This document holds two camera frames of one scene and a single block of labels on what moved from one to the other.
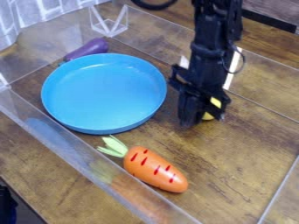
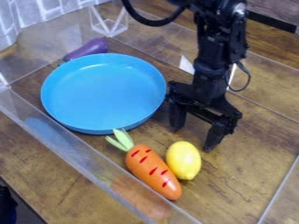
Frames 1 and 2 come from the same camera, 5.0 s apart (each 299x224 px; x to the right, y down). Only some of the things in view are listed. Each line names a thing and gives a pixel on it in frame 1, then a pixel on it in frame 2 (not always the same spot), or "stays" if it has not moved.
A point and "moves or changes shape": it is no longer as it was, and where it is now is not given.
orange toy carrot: [146, 165] moves or changes shape
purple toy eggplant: [95, 46] stays
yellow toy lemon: [217, 102] moves or changes shape
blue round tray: [103, 94] stays
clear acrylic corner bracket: [107, 26] stays
